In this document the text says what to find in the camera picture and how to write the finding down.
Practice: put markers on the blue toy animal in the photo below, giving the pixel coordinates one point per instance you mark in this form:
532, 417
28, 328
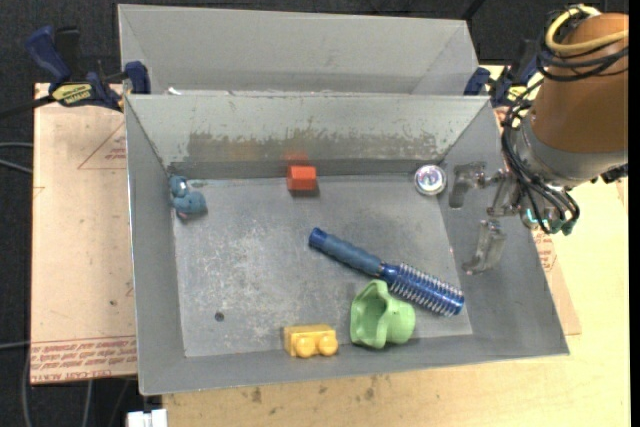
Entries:
187, 202

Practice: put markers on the red block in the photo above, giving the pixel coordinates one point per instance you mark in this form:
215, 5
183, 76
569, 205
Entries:
301, 177

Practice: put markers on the blue hairbrush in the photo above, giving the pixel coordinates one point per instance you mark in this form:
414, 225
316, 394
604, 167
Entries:
350, 257

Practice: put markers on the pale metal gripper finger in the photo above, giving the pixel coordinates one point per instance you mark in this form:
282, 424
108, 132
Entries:
465, 177
490, 245

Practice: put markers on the black cylinder on white bracket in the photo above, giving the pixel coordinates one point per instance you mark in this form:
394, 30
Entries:
614, 174

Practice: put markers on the yellow toy brick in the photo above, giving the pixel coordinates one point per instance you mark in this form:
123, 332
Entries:
310, 340

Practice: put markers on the shiny round metal lid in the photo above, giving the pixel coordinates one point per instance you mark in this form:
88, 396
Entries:
430, 179

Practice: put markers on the grey metal bin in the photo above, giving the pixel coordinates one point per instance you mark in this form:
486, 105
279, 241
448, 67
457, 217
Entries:
280, 235

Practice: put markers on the green cup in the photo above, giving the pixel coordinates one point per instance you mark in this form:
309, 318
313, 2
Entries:
380, 315

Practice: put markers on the brown cardboard board, red print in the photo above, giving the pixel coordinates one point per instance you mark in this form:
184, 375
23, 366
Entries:
75, 225

